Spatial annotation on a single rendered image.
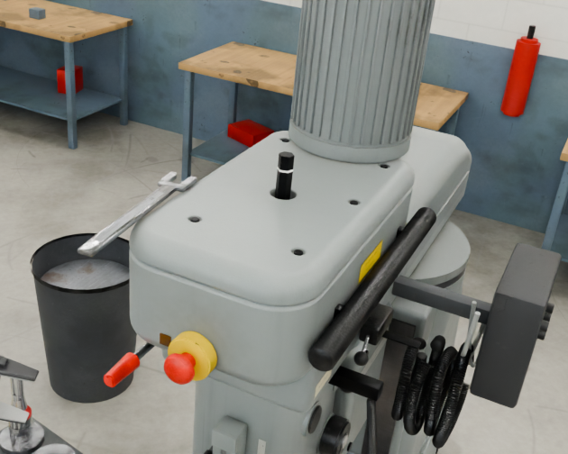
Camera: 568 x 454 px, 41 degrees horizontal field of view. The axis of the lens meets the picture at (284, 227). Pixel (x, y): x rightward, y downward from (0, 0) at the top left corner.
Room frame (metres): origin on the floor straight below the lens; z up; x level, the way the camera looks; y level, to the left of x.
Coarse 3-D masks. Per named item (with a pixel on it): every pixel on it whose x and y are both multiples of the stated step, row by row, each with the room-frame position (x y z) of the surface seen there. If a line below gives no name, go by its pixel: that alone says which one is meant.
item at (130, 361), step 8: (144, 344) 0.82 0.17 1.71; (128, 352) 0.79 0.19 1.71; (136, 352) 0.80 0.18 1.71; (144, 352) 0.81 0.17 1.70; (120, 360) 0.78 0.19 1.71; (128, 360) 0.78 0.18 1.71; (136, 360) 0.78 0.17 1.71; (112, 368) 0.76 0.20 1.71; (120, 368) 0.76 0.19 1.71; (128, 368) 0.77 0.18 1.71; (104, 376) 0.75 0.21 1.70; (112, 376) 0.75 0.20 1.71; (120, 376) 0.75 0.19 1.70; (112, 384) 0.74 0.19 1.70
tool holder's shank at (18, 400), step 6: (12, 378) 1.16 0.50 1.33; (12, 384) 1.16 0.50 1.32; (18, 384) 1.16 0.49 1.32; (12, 390) 1.16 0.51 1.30; (18, 390) 1.16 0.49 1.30; (12, 396) 1.16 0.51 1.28; (18, 396) 1.16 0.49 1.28; (12, 402) 1.16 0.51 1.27; (18, 402) 1.16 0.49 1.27; (24, 402) 1.17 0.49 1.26; (24, 408) 1.16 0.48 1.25
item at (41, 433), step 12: (36, 420) 1.23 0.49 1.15; (0, 432) 1.18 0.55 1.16; (36, 432) 1.18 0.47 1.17; (48, 432) 1.20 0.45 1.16; (0, 444) 1.14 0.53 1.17; (12, 444) 1.14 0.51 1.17; (24, 444) 1.15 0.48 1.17; (36, 444) 1.15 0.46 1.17; (48, 444) 1.16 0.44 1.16; (60, 444) 1.16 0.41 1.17
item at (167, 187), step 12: (168, 180) 0.94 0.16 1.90; (192, 180) 0.95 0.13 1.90; (156, 192) 0.90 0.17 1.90; (168, 192) 0.90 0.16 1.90; (144, 204) 0.86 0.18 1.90; (156, 204) 0.87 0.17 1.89; (120, 216) 0.82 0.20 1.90; (132, 216) 0.82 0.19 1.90; (108, 228) 0.79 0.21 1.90; (120, 228) 0.79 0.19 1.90; (96, 240) 0.76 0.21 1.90; (108, 240) 0.76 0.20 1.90; (84, 252) 0.73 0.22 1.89; (96, 252) 0.74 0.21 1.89
